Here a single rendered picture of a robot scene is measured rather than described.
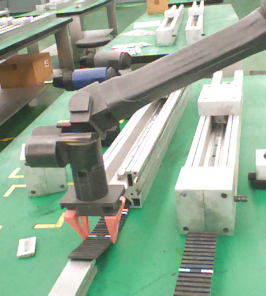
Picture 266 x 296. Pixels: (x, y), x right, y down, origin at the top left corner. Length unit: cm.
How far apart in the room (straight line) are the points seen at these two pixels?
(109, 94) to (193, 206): 25
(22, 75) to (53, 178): 362
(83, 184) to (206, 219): 23
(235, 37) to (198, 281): 39
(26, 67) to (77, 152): 388
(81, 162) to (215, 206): 25
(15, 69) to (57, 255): 387
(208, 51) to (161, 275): 38
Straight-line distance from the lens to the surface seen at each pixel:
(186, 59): 75
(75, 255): 76
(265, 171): 94
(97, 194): 76
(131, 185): 91
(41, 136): 78
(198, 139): 101
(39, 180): 103
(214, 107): 114
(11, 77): 466
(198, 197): 78
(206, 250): 73
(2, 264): 85
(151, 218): 88
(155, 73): 75
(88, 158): 73
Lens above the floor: 125
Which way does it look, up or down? 20 degrees down
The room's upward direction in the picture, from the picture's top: 6 degrees counter-clockwise
